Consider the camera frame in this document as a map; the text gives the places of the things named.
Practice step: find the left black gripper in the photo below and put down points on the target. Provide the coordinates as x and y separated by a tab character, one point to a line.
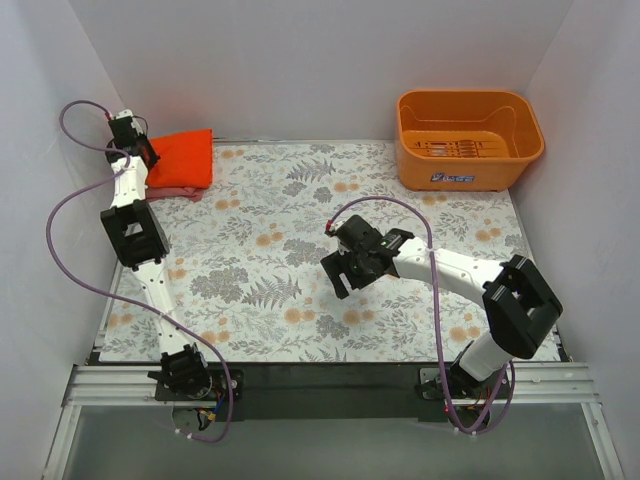
147	151

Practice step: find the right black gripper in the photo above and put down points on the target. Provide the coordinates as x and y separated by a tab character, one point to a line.
335	273

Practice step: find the orange t shirt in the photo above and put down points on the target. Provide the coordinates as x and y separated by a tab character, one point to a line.
185	160

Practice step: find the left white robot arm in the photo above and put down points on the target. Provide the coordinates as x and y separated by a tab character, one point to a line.
141	245

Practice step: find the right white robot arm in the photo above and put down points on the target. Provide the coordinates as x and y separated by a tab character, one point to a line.
520	306

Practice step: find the folded pink t shirt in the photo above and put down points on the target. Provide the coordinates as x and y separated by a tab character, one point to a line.
189	193

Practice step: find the floral table mat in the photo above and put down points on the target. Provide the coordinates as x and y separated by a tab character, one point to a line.
317	253

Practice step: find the orange plastic basket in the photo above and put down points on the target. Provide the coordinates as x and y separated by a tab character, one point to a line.
464	140

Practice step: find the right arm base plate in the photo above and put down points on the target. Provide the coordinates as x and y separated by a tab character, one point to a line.
430	386

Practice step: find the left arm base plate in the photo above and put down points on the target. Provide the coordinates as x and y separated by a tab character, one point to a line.
218	388

